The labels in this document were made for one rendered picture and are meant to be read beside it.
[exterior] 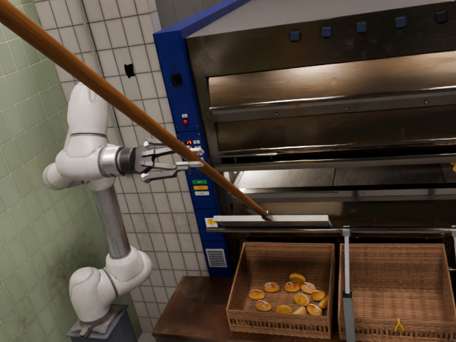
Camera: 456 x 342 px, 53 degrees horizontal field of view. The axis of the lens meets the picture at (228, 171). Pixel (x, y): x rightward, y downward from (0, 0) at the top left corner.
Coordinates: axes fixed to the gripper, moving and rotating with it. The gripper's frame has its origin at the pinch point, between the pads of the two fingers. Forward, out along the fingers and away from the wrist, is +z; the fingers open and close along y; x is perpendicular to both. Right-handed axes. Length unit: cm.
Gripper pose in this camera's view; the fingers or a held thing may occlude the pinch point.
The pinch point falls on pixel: (190, 157)
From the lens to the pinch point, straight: 126.7
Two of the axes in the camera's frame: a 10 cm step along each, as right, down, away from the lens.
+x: -2.9, -2.6, -9.2
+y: -0.4, 9.7, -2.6
